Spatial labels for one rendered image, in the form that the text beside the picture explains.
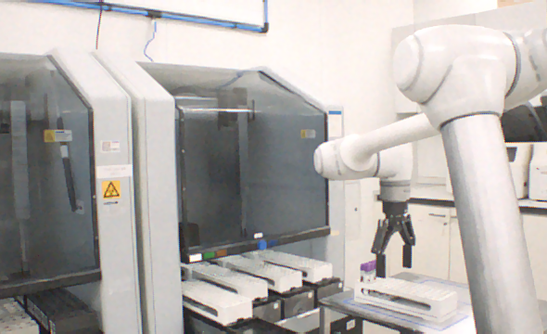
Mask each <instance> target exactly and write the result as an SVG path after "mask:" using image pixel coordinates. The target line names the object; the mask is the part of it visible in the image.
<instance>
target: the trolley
mask: <svg viewBox="0 0 547 334"><path fill-rule="evenodd" d="M388 277H389V278H393V279H398V280H401V281H403V280H405V281H409V282H413V283H417V284H421V285H425V286H429V287H437V288H441V289H447V290H451V291H455V292H456V291H457V303H456V315H453V316H451V317H449V318H447V319H445V320H444V321H443V322H442V323H436V322H433V321H430V320H426V319H423V318H420V317H417V316H413V315H407V314H405V313H398V312H395V311H391V310H389V309H386V308H382V307H379V306H373V305H370V304H364V303H361V302H356V301H354V289H349V290H346V291H343V292H340V293H337V294H333V295H331V296H330V297H327V298H324V299H321V300H319V301H318V302H319V306H320V318H319V334H330V310H332V311H337V312H340V313H342V314H345V315H350V316H353V317H356V318H359V319H361V320H363V321H366V322H372V323H374V324H377V325H379V326H382V327H385V328H389V329H395V330H398V331H399V332H400V334H476V331H475V321H474V317H473V313H472V304H471V300H470V295H469V286H468V284H465V283H460V282H458V283H456V282H453V281H450V280H445V279H441V278H437V277H433V276H432V277H429V276H423V275H419V274H415V273H411V272H407V271H403V272H401V273H400V274H397V275H395V276H388ZM537 300H538V306H539V310H540V314H541V323H542V327H543V334H545V333H547V301H545V300H541V299H537Z"/></svg>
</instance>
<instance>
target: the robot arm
mask: <svg viewBox="0 0 547 334"><path fill-rule="evenodd" d="M392 71H393V79H394V81H395V83H396V85H397V86H398V87H399V90H400V91H401V93H403V94H404V95H405V96H406V97H407V98H408V99H410V100H411V101H413V102H417V104H418V106H419V107H420V109H421V110H422V111H423V112H424V113H421V114H418V115H415V116H413V117H411V118H408V119H405V120H402V121H400V122H395V123H392V124H390V125H388V126H383V127H382V128H379V129H376V130H374V131H371V132H369V133H366V134H364V135H357V134H354V135H347V136H344V137H341V138H338V139H336V141H333V142H327V143H325V144H322V145H321V146H320V147H318V149H317V150H316V151H315V154H313V158H314V162H315V168H316V171H317V173H319V174H320V175H321V176H322V177H325V178H328V179H333V180H358V179H364V178H373V177H374V178H379V186H380V198H381V199H383V200H382V213H384V214H385V215H386V218H385V219H378V220H377V229H376V232H375V238H374V242H373V245H372V249H371V253H373V254H375V255H376V267H375V276H376V277H380V278H386V274H387V267H386V254H385V253H384V252H385V249H386V247H387V245H388V242H389V240H390V237H392V236H394V234H395V233H396V232H397V231H399V233H400V236H401V238H402V240H403V242H404V243H405V244H404V245H402V267H406V268H412V246H413V247H414V245H415V244H416V243H415V242H416V241H417V239H416V236H415V233H414V230H413V225H412V221H411V214H407V212H408V200H407V199H409V198H410V183H411V182H410V178H411V176H412V172H413V148H412V142H413V141H416V140H420V139H424V138H427V137H430V136H434V135H440V134H441V138H442V143H443V147H444V153H445V157H446V162H447V166H448V171H449V177H450V181H451V186H452V194H453V198H454V203H455V209H456V218H457V223H458V227H459V232H460V237H461V241H462V250H463V255H464V263H465V268H466V270H465V272H466V276H467V281H468V286H469V295H470V300H471V304H472V313H473V317H474V321H475V331H476V334H543V327H542V323H541V314H540V310H539V306H538V300H537V295H536V291H535V284H534V280H533V276H532V274H531V271H532V270H531V266H530V261H529V258H528V247H527V243H526V240H525V236H524V234H525V232H524V227H523V224H522V220H521V216H520V212H519V211H520V209H519V205H518V201H517V197H516V193H515V186H514V182H513V175H512V171H511V167H510V163H509V159H508V155H507V151H506V147H505V144H504V140H503V136H502V128H501V124H500V120H499V119H500V118H501V116H502V113H503V112H504V111H507V110H508V109H511V108H515V107H518V106H520V105H523V104H525V103H527V102H528V101H530V100H531V99H532V98H534V97H536V96H537V95H539V94H540V93H542V92H544V90H546V89H547V28H535V29H531V30H529V31H528V32H526V33H522V32H520V31H513V32H500V31H498V30H492V29H488V28H483V27H474V26H469V25H452V26H451V25H440V26H435V27H432V28H425V29H423V30H420V31H418V32H415V33H414V34H413V35H411V36H409V37H407V38H406V39H404V40H402V41H401V42H400V43H399V44H398V48H397V50H396V52H395V55H394V59H393V66H392Z"/></svg>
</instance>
